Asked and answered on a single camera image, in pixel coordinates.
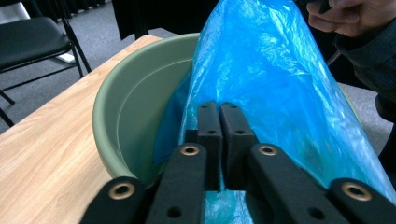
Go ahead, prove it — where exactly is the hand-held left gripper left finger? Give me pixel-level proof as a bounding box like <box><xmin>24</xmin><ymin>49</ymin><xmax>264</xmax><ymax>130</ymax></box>
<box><xmin>185</xmin><ymin>101</ymin><xmax>224</xmax><ymax>191</ymax></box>

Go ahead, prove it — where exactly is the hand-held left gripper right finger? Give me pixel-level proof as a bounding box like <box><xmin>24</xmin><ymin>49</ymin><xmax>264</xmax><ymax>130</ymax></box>
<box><xmin>219</xmin><ymin>102</ymin><xmax>260</xmax><ymax>190</ymax></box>

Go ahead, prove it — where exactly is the blue plastic bag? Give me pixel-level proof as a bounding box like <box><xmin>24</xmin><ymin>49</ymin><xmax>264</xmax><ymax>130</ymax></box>
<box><xmin>152</xmin><ymin>0</ymin><xmax>396</xmax><ymax>224</ymax></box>

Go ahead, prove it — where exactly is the green plastic bin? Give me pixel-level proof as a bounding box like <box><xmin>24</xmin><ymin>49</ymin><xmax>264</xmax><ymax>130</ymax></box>
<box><xmin>92</xmin><ymin>32</ymin><xmax>363</xmax><ymax>188</ymax></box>

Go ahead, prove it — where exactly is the black curtain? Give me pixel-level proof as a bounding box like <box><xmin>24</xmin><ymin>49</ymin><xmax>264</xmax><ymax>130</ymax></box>
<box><xmin>111</xmin><ymin>0</ymin><xmax>220</xmax><ymax>41</ymax></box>

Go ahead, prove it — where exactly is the black folding chair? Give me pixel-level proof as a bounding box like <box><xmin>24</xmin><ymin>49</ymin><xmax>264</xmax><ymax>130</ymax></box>
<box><xmin>0</xmin><ymin>0</ymin><xmax>92</xmax><ymax>129</ymax></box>

